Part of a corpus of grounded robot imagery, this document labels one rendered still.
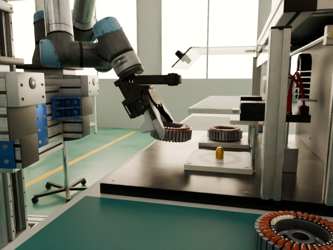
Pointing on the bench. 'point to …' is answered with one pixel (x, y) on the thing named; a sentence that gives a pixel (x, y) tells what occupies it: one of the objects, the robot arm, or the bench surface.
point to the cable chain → (305, 66)
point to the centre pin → (219, 153)
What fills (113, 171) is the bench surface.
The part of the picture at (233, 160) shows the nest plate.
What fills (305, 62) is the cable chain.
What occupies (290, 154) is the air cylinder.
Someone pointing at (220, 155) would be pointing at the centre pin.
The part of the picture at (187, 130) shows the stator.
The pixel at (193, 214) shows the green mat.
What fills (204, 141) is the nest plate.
